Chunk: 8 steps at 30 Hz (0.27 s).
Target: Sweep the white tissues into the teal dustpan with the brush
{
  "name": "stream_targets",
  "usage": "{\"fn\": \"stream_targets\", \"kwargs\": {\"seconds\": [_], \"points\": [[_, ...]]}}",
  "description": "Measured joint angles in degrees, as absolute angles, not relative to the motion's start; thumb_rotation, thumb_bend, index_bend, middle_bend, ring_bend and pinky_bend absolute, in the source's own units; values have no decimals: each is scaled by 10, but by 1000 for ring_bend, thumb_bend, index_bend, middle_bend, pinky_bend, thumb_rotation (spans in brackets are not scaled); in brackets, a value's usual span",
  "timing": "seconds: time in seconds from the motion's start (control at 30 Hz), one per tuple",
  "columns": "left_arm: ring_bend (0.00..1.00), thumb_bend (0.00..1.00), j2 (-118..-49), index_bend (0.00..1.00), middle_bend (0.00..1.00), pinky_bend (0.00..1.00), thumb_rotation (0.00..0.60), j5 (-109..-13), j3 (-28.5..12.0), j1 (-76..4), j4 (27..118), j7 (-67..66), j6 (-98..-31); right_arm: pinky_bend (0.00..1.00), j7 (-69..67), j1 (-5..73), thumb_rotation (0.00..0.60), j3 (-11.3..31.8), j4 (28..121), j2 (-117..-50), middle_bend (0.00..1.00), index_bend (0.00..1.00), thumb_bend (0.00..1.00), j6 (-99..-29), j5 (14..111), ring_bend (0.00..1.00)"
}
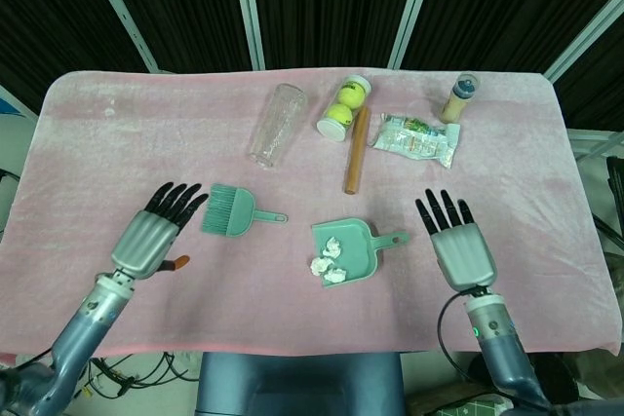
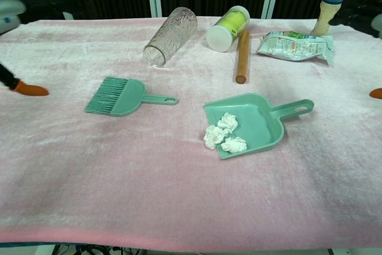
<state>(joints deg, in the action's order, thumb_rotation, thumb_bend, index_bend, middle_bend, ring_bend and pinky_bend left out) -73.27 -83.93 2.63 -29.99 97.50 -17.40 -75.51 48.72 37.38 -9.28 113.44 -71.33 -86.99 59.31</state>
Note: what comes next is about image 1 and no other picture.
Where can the green hand brush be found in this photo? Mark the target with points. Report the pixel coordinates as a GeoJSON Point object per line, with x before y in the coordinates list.
{"type": "Point", "coordinates": [234, 214]}

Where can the white aluminium partition post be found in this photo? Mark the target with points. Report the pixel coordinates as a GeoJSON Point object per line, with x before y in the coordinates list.
{"type": "Point", "coordinates": [122, 11]}
{"type": "Point", "coordinates": [414, 7]}
{"type": "Point", "coordinates": [19, 105]}
{"type": "Point", "coordinates": [585, 31]}
{"type": "Point", "coordinates": [248, 11]}

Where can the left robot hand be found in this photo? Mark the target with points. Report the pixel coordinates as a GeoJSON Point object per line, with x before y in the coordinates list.
{"type": "Point", "coordinates": [144, 240]}

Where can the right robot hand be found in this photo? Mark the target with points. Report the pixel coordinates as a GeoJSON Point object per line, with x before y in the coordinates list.
{"type": "Point", "coordinates": [463, 255]}

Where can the blue-grey robot torso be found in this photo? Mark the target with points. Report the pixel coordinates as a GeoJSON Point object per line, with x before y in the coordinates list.
{"type": "Point", "coordinates": [297, 382]}

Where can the grey metal frame stand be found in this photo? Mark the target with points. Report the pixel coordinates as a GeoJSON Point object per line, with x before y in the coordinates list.
{"type": "Point", "coordinates": [595, 143]}

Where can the clear tennis ball tube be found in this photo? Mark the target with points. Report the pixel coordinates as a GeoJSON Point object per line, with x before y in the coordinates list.
{"type": "Point", "coordinates": [334, 131]}

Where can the yellow tennis ball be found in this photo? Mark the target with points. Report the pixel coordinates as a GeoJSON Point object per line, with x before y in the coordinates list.
{"type": "Point", "coordinates": [353, 93]}
{"type": "Point", "coordinates": [339, 115]}

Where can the pink table cloth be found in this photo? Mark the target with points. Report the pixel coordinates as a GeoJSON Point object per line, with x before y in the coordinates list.
{"type": "Point", "coordinates": [146, 143]}

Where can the green dustpan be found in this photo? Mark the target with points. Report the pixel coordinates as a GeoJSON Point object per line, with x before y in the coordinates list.
{"type": "Point", "coordinates": [358, 245]}

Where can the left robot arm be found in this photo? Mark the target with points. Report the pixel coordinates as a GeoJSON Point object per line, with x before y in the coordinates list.
{"type": "Point", "coordinates": [83, 333]}

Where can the beige bottle with blue cap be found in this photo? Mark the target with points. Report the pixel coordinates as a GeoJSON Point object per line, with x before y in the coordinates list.
{"type": "Point", "coordinates": [456, 104]}

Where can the clear textured glass tumbler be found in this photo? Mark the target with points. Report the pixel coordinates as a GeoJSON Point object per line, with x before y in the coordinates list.
{"type": "Point", "coordinates": [278, 124]}

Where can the wooden rolling pin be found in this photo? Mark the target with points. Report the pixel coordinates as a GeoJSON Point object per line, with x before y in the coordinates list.
{"type": "Point", "coordinates": [358, 148]}

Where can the white green snack packet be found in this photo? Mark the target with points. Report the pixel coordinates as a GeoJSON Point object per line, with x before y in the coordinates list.
{"type": "Point", "coordinates": [414, 138]}

